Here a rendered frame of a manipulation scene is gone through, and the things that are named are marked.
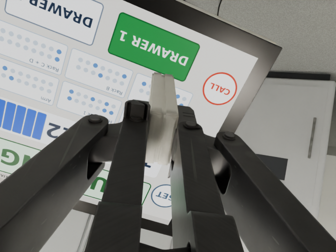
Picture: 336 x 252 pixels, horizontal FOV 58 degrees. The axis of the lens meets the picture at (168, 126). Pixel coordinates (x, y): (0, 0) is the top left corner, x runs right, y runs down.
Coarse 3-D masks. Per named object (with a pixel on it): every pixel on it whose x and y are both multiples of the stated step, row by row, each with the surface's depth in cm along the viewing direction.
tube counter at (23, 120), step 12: (0, 108) 36; (12, 108) 36; (24, 108) 36; (0, 120) 37; (12, 120) 37; (24, 120) 37; (36, 120) 37; (48, 120) 37; (60, 120) 37; (12, 132) 37; (24, 132) 37; (36, 132) 37; (48, 132) 38; (60, 132) 38
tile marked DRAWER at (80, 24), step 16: (16, 0) 31; (32, 0) 31; (48, 0) 31; (64, 0) 31; (80, 0) 31; (96, 0) 31; (16, 16) 31; (32, 16) 31; (48, 16) 32; (64, 16) 32; (80, 16) 32; (96, 16) 32; (64, 32) 32; (80, 32) 32; (96, 32) 32
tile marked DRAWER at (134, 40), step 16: (128, 16) 32; (112, 32) 32; (128, 32) 33; (144, 32) 33; (160, 32) 33; (112, 48) 33; (128, 48) 33; (144, 48) 33; (160, 48) 33; (176, 48) 33; (192, 48) 34; (144, 64) 34; (160, 64) 34; (176, 64) 34; (192, 64) 34
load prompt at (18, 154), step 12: (0, 144) 38; (12, 144) 38; (24, 144) 38; (0, 156) 39; (12, 156) 39; (24, 156) 39; (0, 168) 40; (12, 168) 40; (96, 180) 41; (96, 192) 42; (144, 192) 42
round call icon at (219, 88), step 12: (216, 72) 35; (228, 72) 35; (204, 84) 35; (216, 84) 36; (228, 84) 36; (240, 84) 36; (204, 96) 36; (216, 96) 36; (228, 96) 36; (228, 108) 37
